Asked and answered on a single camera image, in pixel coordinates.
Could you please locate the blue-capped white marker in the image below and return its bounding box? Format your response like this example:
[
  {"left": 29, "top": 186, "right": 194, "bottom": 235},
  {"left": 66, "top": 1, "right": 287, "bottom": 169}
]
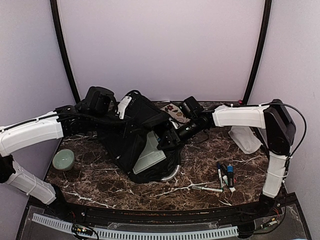
[{"left": 216, "top": 162, "right": 223, "bottom": 192}]

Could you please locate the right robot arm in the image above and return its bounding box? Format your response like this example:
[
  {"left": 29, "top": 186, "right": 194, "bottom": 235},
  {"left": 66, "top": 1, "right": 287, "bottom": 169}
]
[{"left": 157, "top": 96, "right": 296, "bottom": 217}]

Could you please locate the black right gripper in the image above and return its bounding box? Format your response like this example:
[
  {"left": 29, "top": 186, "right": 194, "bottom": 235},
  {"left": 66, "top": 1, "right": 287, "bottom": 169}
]
[{"left": 157, "top": 116, "right": 203, "bottom": 150}]

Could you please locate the right black frame post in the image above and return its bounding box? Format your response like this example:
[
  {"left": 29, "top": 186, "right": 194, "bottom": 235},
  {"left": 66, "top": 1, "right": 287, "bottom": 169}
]
[{"left": 242, "top": 0, "right": 272, "bottom": 105}]

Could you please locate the clear-capped white pen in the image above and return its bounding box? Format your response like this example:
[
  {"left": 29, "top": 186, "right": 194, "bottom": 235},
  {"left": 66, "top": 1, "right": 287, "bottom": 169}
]
[{"left": 191, "top": 185, "right": 224, "bottom": 193}]

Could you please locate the pale green ceramic bowl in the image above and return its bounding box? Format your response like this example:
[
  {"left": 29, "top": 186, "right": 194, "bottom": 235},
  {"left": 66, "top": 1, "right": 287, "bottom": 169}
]
[{"left": 52, "top": 149, "right": 75, "bottom": 171}]

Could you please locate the white cloth pouch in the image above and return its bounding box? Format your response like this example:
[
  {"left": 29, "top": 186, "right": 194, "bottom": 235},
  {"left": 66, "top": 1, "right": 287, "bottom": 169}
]
[{"left": 228, "top": 126, "right": 262, "bottom": 155}]

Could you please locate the black front rail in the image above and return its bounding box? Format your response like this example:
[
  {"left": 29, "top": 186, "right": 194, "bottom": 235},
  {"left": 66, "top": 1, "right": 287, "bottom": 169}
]
[{"left": 59, "top": 202, "right": 266, "bottom": 224}]

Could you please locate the black student bag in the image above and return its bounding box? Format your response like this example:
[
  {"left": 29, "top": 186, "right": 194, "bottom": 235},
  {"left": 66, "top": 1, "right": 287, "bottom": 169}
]
[{"left": 97, "top": 90, "right": 182, "bottom": 184}]

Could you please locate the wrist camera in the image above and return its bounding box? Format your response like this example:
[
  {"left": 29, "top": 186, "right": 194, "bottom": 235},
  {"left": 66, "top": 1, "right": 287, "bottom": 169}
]
[
  {"left": 82, "top": 86, "right": 117, "bottom": 116},
  {"left": 178, "top": 96, "right": 204, "bottom": 120}
]

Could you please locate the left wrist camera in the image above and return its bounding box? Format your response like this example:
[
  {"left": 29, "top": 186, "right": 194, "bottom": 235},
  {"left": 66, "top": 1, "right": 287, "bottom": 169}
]
[{"left": 82, "top": 86, "right": 117, "bottom": 116}]

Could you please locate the blue-capped black highlighter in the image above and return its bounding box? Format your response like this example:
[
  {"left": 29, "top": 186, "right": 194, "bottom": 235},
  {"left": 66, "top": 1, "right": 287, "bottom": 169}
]
[{"left": 227, "top": 165, "right": 234, "bottom": 188}]

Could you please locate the black marker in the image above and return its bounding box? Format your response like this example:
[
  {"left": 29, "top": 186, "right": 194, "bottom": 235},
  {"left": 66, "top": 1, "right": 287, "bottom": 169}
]
[{"left": 220, "top": 163, "right": 229, "bottom": 187}]

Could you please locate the grey slotted cable duct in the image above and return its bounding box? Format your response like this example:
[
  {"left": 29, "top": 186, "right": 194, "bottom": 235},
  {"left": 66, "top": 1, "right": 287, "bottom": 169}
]
[{"left": 31, "top": 213, "right": 239, "bottom": 240}]

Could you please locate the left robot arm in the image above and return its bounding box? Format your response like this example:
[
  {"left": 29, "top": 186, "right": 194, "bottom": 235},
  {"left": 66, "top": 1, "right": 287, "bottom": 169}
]
[{"left": 0, "top": 86, "right": 141, "bottom": 218}]

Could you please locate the white green glue stick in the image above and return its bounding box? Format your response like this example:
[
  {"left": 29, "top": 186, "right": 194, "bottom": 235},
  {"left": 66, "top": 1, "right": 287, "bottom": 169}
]
[{"left": 223, "top": 175, "right": 236, "bottom": 193}]

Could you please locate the grey shrink-wrapped notebook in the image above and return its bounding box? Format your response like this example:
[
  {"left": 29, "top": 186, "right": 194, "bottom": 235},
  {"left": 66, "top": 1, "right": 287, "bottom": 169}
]
[{"left": 133, "top": 131, "right": 166, "bottom": 175}]

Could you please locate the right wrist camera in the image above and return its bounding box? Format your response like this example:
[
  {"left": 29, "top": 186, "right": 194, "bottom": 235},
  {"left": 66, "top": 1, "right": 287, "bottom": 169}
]
[{"left": 178, "top": 96, "right": 204, "bottom": 120}]

